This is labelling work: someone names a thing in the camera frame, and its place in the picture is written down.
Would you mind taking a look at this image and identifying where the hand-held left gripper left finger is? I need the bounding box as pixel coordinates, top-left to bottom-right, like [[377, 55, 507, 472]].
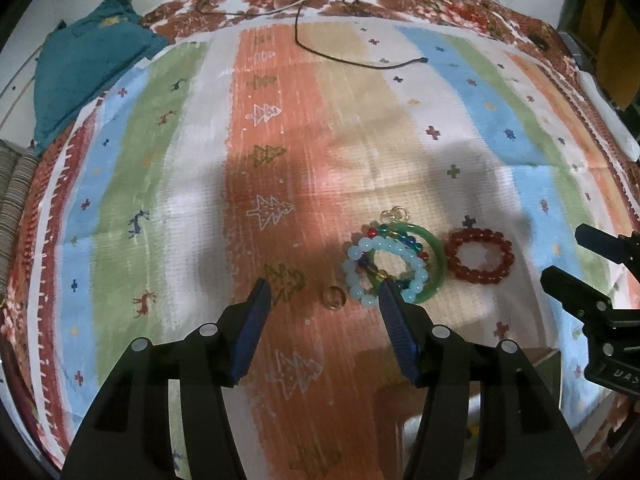
[[60, 277, 273, 480]]

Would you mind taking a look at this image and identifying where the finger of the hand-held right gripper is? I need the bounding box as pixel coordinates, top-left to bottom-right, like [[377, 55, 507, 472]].
[[575, 224, 640, 272], [541, 266, 615, 318]]

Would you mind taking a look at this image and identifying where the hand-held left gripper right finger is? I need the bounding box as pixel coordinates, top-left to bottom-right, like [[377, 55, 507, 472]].
[[377, 280, 586, 480]]

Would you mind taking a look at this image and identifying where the brown jewelry box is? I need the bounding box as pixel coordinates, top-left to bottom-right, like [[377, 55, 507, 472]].
[[350, 345, 563, 480]]

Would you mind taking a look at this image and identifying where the light blue bead bracelet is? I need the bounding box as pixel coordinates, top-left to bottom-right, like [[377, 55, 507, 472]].
[[342, 236, 431, 307]]

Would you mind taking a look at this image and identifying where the red bead bracelet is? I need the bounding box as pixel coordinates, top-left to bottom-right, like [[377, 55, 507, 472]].
[[444, 228, 515, 282]]

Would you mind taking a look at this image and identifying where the green jade bangle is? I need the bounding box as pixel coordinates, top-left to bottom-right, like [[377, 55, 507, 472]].
[[370, 223, 447, 305]]

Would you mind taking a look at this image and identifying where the multicoloured glass bead bracelet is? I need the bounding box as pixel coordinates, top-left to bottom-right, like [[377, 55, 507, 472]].
[[356, 223, 431, 286]]

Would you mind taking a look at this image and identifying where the white oblong object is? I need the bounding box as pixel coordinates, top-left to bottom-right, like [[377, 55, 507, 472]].
[[577, 71, 640, 162]]

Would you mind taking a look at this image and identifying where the striped printed mat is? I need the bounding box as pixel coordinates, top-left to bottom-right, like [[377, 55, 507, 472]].
[[37, 20, 628, 480]]

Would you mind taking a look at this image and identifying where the yellow cloth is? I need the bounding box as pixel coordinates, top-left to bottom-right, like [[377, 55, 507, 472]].
[[564, 0, 640, 111]]

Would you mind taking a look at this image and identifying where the grey striped cushion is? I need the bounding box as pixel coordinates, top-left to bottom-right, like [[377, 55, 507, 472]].
[[0, 139, 42, 306]]

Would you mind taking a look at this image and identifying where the striped patterned tablecloth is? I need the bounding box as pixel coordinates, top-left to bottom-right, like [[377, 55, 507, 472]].
[[0, 0, 640, 480]]

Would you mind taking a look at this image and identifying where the teal cloth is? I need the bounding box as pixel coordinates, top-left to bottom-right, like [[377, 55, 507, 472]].
[[32, 0, 168, 156]]

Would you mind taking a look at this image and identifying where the black cable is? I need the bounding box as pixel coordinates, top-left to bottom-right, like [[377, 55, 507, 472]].
[[252, 0, 429, 69]]

